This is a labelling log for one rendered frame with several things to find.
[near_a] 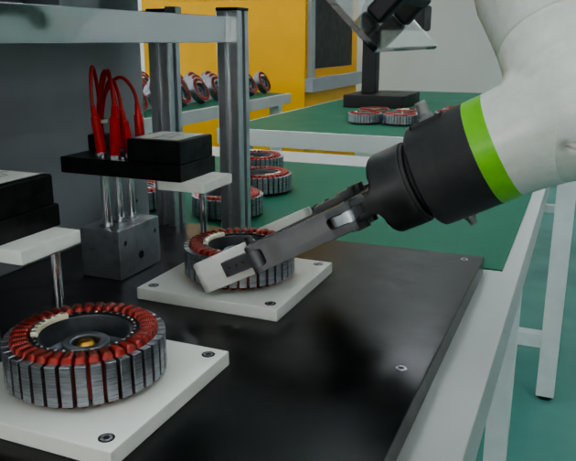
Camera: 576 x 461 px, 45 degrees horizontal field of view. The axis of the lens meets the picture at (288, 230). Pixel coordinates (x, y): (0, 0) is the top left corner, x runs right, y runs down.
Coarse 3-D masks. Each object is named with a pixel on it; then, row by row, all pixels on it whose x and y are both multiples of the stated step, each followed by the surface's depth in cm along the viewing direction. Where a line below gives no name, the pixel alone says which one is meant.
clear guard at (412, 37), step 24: (168, 0) 82; (192, 0) 82; (216, 0) 82; (240, 0) 82; (336, 0) 55; (360, 0) 62; (360, 24) 56; (384, 24) 62; (384, 48) 56; (408, 48) 64; (432, 48) 74
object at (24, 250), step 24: (0, 192) 47; (24, 192) 49; (48, 192) 51; (0, 216) 47; (24, 216) 49; (48, 216) 51; (0, 240) 47; (24, 240) 48; (48, 240) 48; (72, 240) 50; (24, 264) 46
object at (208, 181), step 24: (144, 144) 68; (168, 144) 67; (192, 144) 69; (72, 168) 72; (96, 168) 71; (120, 168) 70; (144, 168) 69; (168, 168) 68; (192, 168) 69; (120, 192) 75; (192, 192) 68; (120, 216) 75
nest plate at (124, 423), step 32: (192, 352) 54; (224, 352) 54; (0, 384) 49; (160, 384) 49; (192, 384) 49; (0, 416) 44; (32, 416) 44; (64, 416) 44; (96, 416) 44; (128, 416) 44; (160, 416) 45; (64, 448) 42; (96, 448) 41; (128, 448) 42
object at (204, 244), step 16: (192, 240) 71; (208, 240) 71; (224, 240) 73; (240, 240) 74; (256, 240) 73; (192, 256) 67; (208, 256) 66; (192, 272) 68; (272, 272) 67; (288, 272) 69; (224, 288) 67; (240, 288) 67
